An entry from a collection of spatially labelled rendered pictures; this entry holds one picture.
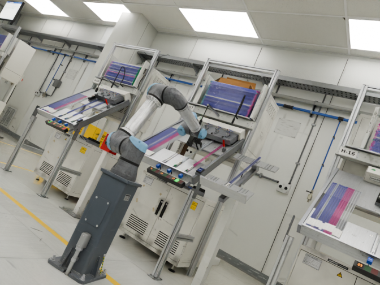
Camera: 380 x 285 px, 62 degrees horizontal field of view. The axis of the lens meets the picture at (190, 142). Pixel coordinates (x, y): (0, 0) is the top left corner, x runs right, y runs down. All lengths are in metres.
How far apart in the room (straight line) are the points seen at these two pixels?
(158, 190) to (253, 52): 2.94
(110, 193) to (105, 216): 0.12
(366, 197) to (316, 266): 0.54
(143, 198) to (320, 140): 2.32
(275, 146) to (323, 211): 2.24
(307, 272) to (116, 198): 1.28
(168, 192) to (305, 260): 1.16
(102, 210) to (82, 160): 1.74
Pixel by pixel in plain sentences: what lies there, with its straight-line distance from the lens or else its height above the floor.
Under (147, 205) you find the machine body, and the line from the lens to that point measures 2.76.
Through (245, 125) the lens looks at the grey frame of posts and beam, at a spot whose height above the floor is 1.32.
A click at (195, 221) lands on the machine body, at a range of 2.51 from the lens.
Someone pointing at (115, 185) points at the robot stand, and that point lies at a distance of 1.73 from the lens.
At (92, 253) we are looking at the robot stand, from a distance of 1.78.
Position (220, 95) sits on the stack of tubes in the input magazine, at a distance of 2.93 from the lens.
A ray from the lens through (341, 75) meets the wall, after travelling 4.49.
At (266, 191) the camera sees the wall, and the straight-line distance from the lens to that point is 4.08.
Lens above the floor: 0.66
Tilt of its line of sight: 7 degrees up
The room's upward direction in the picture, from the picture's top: 25 degrees clockwise
